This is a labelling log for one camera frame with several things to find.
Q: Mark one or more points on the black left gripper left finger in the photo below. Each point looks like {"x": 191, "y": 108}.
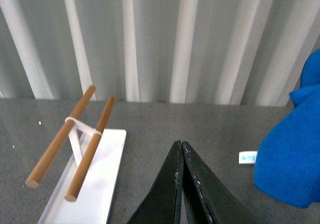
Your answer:
{"x": 163, "y": 203}

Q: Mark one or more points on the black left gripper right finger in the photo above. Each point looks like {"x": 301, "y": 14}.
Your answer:
{"x": 207, "y": 200}

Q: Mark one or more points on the blue microfiber cloth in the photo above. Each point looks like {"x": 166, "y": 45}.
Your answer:
{"x": 287, "y": 166}

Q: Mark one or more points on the white towel rack stand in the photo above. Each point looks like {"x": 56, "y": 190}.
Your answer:
{"x": 94, "y": 201}

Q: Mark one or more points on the right wooden rack rod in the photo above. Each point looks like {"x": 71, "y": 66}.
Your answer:
{"x": 82, "y": 170}

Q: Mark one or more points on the wooden rack rod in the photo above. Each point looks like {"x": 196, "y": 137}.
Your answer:
{"x": 82, "y": 170}
{"x": 43, "y": 165}

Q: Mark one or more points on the left wooden rack rod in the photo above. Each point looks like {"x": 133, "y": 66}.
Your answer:
{"x": 43, "y": 165}

